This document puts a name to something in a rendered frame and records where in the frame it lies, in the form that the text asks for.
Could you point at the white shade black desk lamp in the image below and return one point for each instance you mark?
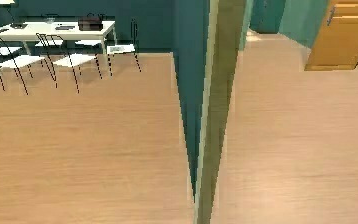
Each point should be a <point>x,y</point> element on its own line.
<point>7,3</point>

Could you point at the dark remote control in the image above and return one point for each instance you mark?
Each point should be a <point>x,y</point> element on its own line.
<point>1,30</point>

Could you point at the dark brown box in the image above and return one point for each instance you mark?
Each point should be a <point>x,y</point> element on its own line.
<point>90,24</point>

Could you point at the orange wooden room door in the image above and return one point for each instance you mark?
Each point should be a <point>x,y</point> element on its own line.
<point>340,36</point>

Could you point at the clear glass bowl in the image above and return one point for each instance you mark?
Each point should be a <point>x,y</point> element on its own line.
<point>49,18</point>

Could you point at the dark flat tablet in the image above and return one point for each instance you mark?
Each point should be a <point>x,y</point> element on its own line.
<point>65,27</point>

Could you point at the white dining table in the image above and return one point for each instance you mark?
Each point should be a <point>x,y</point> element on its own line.
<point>33,30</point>

